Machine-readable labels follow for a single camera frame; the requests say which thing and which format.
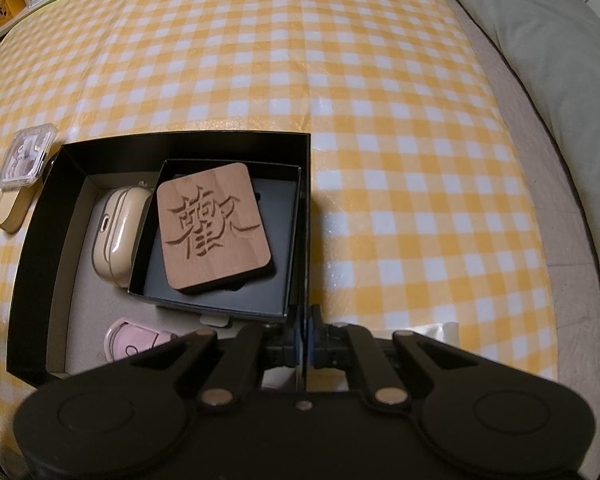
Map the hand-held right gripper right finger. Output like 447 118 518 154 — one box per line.
305 306 512 407

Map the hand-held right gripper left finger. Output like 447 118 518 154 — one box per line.
87 307 303 408

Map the small black box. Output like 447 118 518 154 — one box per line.
128 158 304 324

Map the carved wooden coaster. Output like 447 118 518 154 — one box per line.
155 162 277 294

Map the small pink device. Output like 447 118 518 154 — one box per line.
103 317 175 362

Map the beige earbuds case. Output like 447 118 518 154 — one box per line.
90 184 157 289

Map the large black box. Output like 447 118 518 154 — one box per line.
5 131 314 388

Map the oval wooden box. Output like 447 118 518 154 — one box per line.
0 185 37 234

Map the clear plastic box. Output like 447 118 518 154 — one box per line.
0 123 59 192

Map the clear plastic film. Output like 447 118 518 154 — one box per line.
420 321 462 357

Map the grey quilted bed sheet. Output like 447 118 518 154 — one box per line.
445 0 600 393

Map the yellow checkered blanket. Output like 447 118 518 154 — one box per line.
0 0 563 461

